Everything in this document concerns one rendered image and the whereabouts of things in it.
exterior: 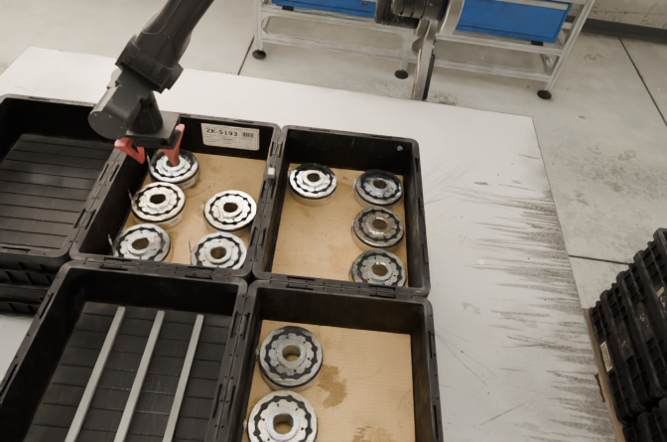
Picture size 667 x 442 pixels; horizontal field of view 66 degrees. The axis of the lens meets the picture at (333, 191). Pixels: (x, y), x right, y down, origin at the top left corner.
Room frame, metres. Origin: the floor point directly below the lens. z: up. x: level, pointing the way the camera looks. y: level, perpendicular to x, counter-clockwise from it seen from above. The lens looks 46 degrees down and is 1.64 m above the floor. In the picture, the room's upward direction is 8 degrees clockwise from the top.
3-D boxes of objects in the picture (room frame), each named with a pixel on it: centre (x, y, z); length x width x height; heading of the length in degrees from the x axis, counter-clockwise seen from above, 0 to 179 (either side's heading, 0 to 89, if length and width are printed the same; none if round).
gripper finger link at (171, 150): (0.67, 0.32, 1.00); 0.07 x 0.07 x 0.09; 0
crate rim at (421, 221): (0.67, -0.03, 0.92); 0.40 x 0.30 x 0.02; 2
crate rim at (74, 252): (0.66, 0.27, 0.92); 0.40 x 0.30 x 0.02; 2
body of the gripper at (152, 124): (0.67, 0.34, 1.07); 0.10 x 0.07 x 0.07; 90
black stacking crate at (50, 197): (0.64, 0.57, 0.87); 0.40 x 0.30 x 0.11; 2
